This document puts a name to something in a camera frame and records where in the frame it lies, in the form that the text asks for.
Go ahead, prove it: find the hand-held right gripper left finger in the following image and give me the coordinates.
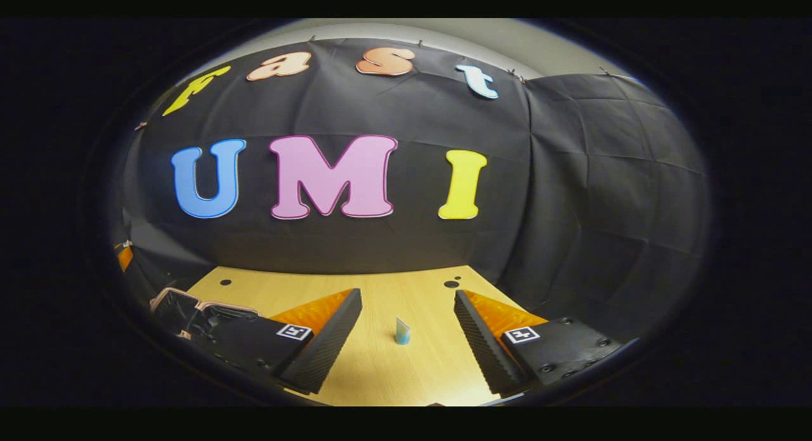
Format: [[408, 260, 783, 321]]
[[206, 288, 363, 395]]

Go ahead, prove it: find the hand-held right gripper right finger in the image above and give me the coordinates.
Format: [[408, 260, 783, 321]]
[[454, 289, 625, 396]]

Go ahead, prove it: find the pink suitcase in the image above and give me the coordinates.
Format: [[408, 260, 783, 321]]
[[150, 287, 259, 340]]

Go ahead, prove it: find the black backdrop cloth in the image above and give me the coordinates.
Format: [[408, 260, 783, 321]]
[[111, 38, 711, 340]]

